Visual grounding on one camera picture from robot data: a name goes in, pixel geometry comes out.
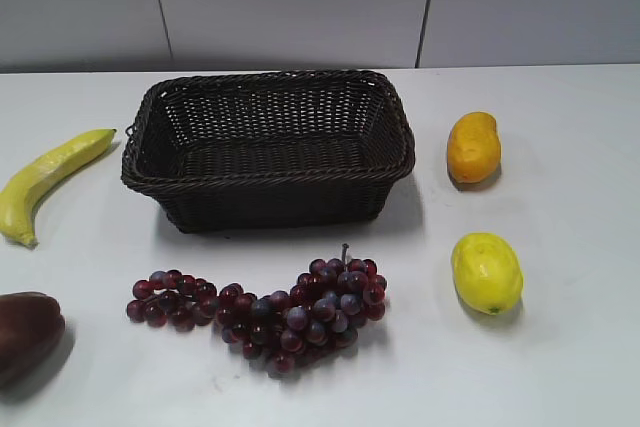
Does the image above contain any purple grape bunch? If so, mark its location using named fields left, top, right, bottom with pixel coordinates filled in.
left=125, top=245, right=388, bottom=376

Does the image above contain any black woven basket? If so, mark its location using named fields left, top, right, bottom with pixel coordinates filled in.
left=121, top=70, right=415, bottom=233

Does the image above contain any orange mango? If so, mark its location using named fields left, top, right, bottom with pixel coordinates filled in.
left=447, top=112, right=502, bottom=184

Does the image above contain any yellow lemon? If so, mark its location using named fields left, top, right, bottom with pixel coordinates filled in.
left=451, top=232, right=524, bottom=316

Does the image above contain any yellow banana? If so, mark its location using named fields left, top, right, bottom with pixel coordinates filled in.
left=1, top=128, right=116, bottom=249

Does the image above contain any red apple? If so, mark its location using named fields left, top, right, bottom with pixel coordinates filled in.
left=1, top=292, right=66, bottom=390

